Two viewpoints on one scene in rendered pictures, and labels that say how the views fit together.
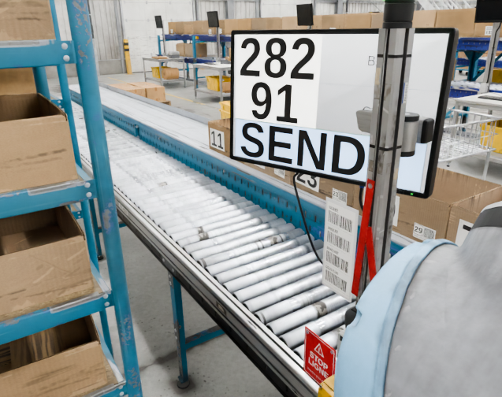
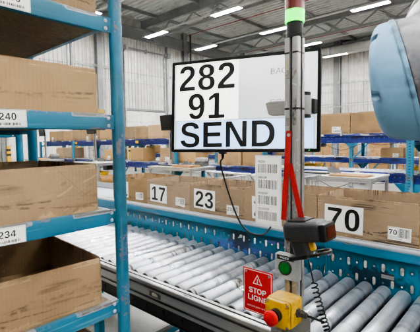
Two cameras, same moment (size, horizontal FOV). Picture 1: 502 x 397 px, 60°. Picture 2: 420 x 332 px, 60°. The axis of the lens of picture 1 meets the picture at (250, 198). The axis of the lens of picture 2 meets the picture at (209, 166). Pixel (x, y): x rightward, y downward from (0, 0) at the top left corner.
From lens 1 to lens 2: 40 cm
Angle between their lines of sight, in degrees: 23
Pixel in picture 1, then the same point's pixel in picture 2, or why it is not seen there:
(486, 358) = not seen: outside the picture
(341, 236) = (270, 179)
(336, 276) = (268, 212)
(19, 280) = (47, 191)
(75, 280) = (86, 201)
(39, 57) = (91, 22)
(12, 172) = (57, 101)
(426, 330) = (413, 20)
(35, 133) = (76, 76)
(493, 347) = not seen: outside the picture
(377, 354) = (394, 35)
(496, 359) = not seen: outside the picture
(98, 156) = (119, 97)
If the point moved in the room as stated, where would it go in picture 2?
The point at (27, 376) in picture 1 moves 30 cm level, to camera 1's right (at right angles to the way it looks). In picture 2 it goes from (42, 284) to (195, 267)
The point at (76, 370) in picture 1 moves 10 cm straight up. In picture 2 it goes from (80, 284) to (78, 236)
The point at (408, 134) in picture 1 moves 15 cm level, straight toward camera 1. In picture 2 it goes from (306, 102) to (318, 95)
